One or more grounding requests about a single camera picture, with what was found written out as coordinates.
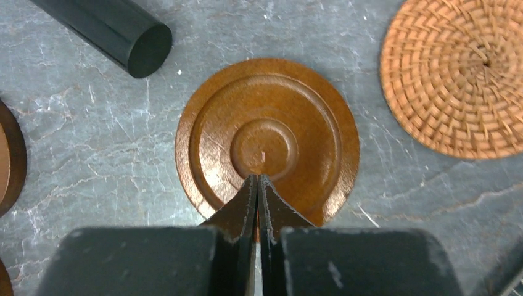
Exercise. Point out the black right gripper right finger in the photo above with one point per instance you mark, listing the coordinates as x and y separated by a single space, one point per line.
300 259

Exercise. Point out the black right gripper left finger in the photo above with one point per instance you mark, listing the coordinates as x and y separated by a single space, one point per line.
213 258

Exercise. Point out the reddish brown grooved coaster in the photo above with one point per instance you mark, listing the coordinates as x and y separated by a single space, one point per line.
274 117

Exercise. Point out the light brown grooved coaster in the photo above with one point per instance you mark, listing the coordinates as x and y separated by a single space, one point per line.
5 282

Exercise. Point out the brown grooved wooden coaster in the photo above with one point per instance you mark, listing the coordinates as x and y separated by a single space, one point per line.
13 159

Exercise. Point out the woven rattan coaster far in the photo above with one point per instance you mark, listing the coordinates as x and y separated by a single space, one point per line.
451 73

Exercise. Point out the metal serving tray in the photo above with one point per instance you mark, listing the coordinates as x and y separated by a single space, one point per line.
504 276

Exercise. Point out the black handheld microphone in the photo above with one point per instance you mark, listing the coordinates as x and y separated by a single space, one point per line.
123 31

